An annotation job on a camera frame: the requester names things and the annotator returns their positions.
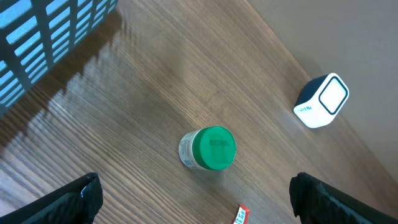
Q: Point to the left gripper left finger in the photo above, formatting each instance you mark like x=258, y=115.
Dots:
x=77, y=202

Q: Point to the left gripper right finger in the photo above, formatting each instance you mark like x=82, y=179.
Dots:
x=314, y=201

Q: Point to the green lid spice jar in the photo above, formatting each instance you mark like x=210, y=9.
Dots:
x=211, y=148

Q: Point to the grey plastic mesh basket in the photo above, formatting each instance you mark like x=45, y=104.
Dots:
x=37, y=34

